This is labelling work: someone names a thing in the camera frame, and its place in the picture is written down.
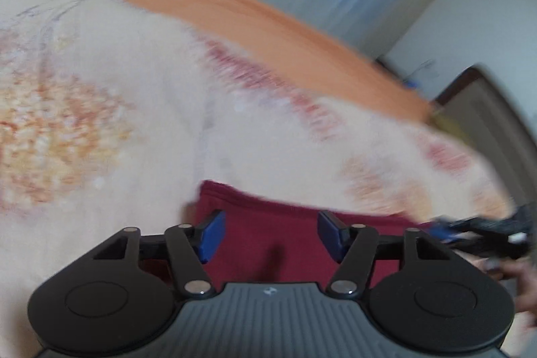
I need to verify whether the person's right hand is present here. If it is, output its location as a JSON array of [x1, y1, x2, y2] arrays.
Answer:
[[482, 258, 537, 319]]

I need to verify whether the dark red long-sleeve shirt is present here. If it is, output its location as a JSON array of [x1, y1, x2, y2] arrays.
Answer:
[[137, 179, 438, 292]]

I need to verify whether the orange bed sheet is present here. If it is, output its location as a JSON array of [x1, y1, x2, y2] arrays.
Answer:
[[124, 0, 433, 123]]

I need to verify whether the floral peach duvet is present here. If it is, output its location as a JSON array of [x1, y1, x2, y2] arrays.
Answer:
[[1, 0, 514, 357]]

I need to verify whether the olive green pillow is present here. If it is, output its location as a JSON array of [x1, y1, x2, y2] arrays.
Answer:
[[428, 108, 472, 145]]

